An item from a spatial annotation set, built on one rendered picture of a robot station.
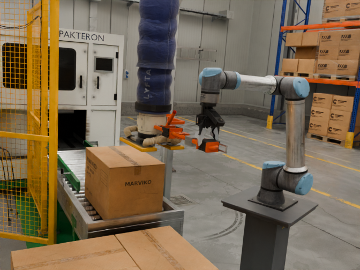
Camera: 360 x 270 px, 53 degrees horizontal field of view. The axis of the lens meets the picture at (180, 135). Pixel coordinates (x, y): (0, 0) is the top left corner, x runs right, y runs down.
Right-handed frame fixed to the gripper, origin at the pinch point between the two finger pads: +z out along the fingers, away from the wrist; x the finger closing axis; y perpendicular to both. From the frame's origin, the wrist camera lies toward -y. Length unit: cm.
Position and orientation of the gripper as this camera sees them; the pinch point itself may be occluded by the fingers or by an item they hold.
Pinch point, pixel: (208, 144)
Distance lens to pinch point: 179.1
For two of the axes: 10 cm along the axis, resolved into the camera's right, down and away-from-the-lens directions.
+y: -5.1, -1.9, 8.4
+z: -0.7, 9.8, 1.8
